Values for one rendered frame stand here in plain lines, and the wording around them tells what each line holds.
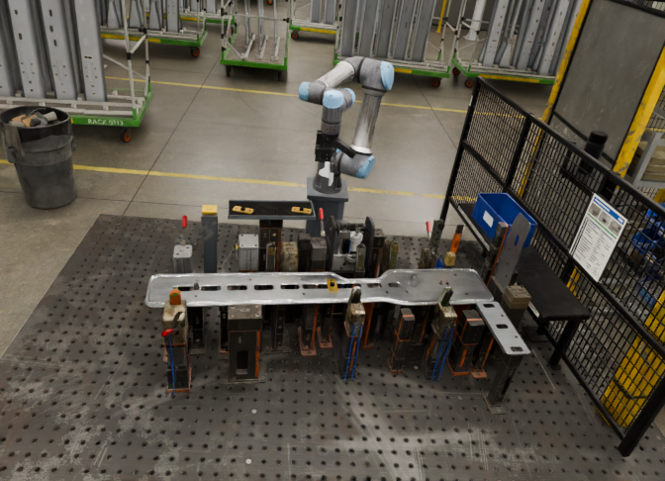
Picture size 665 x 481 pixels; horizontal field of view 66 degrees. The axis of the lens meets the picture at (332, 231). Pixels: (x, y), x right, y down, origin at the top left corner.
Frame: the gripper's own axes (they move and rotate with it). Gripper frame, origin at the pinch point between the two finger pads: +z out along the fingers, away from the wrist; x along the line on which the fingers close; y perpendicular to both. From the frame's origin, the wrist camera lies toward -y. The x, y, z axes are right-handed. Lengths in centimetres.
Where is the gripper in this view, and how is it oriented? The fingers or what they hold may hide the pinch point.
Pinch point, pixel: (330, 177)
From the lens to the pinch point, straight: 209.6
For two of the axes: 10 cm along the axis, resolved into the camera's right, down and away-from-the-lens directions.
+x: 0.5, 5.5, -8.4
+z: -1.0, 8.3, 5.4
